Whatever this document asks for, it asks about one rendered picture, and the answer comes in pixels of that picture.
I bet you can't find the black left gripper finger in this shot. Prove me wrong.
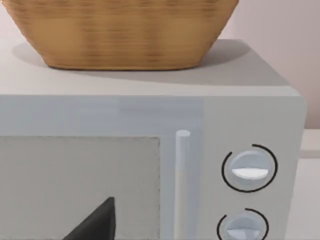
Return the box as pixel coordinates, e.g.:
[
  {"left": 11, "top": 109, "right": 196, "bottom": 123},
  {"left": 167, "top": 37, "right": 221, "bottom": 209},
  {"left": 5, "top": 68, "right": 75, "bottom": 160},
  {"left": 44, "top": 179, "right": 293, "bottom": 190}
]
[{"left": 61, "top": 196, "right": 117, "bottom": 240}]

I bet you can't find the pale microwave door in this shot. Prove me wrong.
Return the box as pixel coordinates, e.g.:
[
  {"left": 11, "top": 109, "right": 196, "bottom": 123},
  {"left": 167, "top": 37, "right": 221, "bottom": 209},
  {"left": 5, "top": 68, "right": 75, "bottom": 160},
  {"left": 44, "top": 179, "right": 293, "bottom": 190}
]
[{"left": 0, "top": 96, "right": 203, "bottom": 240}]

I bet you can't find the pale microwave oven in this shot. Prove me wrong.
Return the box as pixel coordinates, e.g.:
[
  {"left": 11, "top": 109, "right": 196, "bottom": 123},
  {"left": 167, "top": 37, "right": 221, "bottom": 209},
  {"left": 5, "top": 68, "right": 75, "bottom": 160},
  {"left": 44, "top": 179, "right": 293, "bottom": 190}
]
[{"left": 0, "top": 38, "right": 308, "bottom": 240}]

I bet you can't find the pale round microwave knob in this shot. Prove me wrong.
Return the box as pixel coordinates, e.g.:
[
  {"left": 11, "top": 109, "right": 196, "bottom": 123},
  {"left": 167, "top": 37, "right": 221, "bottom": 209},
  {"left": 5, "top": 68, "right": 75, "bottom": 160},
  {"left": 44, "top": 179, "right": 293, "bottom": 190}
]
[
  {"left": 224, "top": 212, "right": 265, "bottom": 240},
  {"left": 228, "top": 149, "right": 273, "bottom": 188}
]

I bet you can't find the woven brown basket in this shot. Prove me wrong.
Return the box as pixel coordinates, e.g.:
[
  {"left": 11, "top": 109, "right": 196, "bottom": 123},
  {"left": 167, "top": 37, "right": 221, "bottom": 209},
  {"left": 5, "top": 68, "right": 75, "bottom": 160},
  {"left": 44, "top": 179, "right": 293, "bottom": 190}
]
[{"left": 2, "top": 0, "right": 241, "bottom": 71}]

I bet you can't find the pale microwave door handle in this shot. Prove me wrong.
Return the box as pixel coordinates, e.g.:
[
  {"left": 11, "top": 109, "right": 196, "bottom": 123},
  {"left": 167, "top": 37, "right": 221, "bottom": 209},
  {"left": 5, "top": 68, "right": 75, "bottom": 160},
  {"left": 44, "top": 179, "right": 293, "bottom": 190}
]
[{"left": 175, "top": 129, "right": 191, "bottom": 240}]

